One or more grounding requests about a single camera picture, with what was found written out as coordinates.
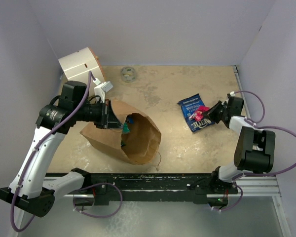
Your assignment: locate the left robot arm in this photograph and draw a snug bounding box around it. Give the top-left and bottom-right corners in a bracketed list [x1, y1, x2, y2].
[0, 81, 123, 217]

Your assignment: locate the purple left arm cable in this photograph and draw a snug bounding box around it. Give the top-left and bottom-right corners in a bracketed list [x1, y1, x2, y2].
[10, 71, 93, 232]

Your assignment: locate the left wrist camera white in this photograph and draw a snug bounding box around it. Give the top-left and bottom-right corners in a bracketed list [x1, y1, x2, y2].
[93, 78, 113, 103]

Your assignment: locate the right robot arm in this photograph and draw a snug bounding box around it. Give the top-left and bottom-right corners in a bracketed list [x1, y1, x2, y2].
[202, 96, 276, 193]

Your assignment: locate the blue chips bag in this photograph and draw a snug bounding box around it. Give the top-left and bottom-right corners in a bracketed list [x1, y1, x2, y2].
[178, 93, 214, 133]

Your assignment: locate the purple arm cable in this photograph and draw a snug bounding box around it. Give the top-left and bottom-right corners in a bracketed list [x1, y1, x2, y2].
[10, 71, 93, 232]
[233, 90, 296, 183]

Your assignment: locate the teal snack packet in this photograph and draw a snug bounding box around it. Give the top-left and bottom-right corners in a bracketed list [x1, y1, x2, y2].
[120, 119, 134, 147]

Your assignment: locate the red snack packet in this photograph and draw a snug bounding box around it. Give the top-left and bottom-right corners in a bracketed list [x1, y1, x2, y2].
[192, 106, 210, 121]

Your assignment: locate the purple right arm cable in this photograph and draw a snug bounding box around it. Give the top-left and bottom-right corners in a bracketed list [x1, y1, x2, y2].
[233, 90, 296, 183]

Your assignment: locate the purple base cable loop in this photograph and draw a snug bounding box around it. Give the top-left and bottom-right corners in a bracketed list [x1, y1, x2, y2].
[73, 182, 124, 219]

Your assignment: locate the white cylindrical container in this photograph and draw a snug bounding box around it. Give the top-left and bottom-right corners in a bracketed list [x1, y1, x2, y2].
[58, 47, 105, 83]

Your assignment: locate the brown paper bag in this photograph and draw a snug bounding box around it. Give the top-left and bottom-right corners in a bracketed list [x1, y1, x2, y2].
[80, 100, 161, 165]

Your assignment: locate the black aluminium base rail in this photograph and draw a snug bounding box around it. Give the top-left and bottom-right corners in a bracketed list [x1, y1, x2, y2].
[56, 173, 281, 208]

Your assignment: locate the clear plastic tape roll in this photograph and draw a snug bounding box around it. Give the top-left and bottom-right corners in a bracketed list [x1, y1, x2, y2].
[120, 67, 137, 83]

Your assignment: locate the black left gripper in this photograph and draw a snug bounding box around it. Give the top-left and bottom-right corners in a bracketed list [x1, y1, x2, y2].
[74, 99, 124, 129]

